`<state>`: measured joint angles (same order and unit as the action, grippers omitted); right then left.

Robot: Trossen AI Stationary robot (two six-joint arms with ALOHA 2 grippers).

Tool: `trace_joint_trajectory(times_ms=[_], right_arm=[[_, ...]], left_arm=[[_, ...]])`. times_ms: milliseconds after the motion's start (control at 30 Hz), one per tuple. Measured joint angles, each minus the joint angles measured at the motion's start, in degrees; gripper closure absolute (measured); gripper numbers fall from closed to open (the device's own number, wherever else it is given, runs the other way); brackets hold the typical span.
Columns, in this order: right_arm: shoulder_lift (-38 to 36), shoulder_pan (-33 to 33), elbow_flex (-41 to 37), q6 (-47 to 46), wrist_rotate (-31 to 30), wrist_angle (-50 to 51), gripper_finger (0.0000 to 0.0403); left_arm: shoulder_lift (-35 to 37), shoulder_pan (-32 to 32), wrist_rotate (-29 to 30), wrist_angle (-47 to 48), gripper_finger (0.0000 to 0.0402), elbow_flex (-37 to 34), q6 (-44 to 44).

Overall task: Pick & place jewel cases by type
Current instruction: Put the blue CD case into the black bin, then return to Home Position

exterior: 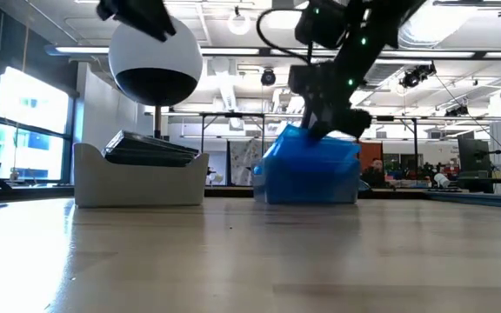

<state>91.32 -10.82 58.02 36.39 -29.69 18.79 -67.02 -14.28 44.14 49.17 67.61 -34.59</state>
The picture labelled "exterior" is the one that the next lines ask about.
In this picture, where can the large black ceiling spotlight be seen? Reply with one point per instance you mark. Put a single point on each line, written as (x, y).
(416, 76)

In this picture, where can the window with dark frame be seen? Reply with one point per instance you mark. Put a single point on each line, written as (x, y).
(33, 100)

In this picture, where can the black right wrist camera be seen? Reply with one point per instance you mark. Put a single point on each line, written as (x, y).
(302, 78)

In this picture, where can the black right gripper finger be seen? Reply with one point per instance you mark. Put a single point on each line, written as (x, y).
(357, 124)
(321, 131)

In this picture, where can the silver ventilation duct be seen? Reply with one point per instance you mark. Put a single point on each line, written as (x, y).
(433, 30)

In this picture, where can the black monitor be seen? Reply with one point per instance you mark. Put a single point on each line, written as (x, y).
(474, 156)

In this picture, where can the person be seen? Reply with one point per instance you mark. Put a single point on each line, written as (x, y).
(377, 167)

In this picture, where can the small black ceiling spotlight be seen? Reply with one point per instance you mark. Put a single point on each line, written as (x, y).
(457, 111)

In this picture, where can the small bottle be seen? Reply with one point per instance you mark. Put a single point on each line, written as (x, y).
(14, 175)

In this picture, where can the white patterned sheet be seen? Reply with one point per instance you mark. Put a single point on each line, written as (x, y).
(244, 161)

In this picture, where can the black ceiling rail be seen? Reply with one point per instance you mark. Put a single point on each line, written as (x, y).
(472, 3)

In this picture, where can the white cup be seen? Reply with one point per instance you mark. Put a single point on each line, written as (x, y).
(442, 180)

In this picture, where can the beige plastic bin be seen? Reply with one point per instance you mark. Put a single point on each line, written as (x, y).
(137, 187)

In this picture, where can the white background container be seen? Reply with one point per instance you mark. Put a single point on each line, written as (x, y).
(216, 178)

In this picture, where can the dark background bench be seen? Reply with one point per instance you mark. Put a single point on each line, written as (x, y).
(233, 192)

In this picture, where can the black ceiling camera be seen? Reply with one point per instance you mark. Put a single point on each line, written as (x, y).
(268, 77)

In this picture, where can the black background robot arm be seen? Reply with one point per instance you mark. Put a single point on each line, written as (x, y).
(431, 163)

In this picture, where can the grey translucent plastic bin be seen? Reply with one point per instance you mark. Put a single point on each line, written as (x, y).
(257, 197)

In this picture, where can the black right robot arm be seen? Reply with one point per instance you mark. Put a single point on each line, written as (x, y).
(376, 26)

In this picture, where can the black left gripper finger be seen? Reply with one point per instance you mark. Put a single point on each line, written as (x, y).
(157, 21)

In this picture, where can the linear ceiling light fixture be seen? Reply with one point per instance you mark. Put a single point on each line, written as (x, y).
(229, 51)

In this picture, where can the orange partition wall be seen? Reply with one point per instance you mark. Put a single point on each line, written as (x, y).
(370, 150)

